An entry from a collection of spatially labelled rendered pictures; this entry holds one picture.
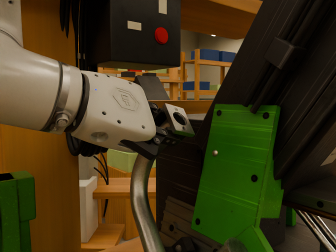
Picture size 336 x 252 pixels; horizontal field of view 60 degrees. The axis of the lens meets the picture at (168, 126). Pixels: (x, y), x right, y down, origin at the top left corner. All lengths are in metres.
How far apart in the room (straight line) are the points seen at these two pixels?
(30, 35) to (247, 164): 0.45
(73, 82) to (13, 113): 0.07
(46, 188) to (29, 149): 0.09
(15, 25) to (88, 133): 0.16
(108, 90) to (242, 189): 0.23
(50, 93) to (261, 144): 0.28
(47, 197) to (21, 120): 0.34
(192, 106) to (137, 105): 0.56
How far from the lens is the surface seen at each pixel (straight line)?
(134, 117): 0.37
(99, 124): 0.34
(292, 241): 0.90
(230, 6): 0.77
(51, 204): 0.66
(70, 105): 0.33
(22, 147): 0.62
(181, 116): 0.46
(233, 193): 0.45
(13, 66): 0.32
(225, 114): 0.47
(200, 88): 5.77
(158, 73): 8.70
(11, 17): 0.41
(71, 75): 0.34
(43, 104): 0.32
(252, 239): 0.43
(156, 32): 0.62
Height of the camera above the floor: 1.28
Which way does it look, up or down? 6 degrees down
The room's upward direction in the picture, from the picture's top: straight up
